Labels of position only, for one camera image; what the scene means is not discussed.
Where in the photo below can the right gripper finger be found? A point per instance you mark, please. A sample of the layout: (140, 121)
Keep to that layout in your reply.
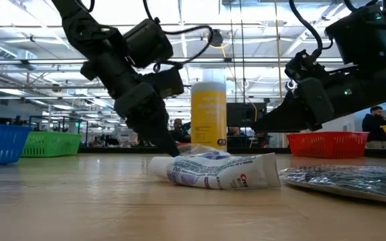
(283, 117)

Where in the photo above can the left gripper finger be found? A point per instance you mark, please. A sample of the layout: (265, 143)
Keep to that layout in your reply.
(161, 139)

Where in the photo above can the white toothpaste tube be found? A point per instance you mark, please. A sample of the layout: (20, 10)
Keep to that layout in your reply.
(220, 174)

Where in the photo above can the blue plastic basket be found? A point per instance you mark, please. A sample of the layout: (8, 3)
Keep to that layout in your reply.
(0, 144)

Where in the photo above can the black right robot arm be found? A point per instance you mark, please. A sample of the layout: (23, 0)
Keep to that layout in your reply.
(364, 37)

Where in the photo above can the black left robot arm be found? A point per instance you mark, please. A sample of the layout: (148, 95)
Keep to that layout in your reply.
(89, 37)

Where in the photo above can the person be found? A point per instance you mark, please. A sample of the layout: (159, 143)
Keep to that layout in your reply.
(179, 129)
(374, 127)

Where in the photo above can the black monitor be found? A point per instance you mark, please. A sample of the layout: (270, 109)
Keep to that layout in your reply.
(243, 115)

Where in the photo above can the red plastic basket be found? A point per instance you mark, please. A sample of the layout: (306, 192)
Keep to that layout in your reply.
(327, 144)

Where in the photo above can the yellow wipes canister white lid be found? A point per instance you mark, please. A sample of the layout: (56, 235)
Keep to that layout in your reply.
(209, 114)

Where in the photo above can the green plastic basket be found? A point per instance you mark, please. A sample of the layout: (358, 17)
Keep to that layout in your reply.
(50, 144)

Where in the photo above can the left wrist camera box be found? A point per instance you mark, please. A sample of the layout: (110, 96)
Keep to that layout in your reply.
(166, 83)

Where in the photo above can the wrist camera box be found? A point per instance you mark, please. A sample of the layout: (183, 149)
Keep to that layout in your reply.
(166, 83)
(305, 65)

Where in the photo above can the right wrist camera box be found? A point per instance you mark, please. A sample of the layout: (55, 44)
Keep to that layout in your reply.
(305, 65)

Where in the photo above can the black aluminium table frame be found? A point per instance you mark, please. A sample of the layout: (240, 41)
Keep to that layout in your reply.
(112, 150)

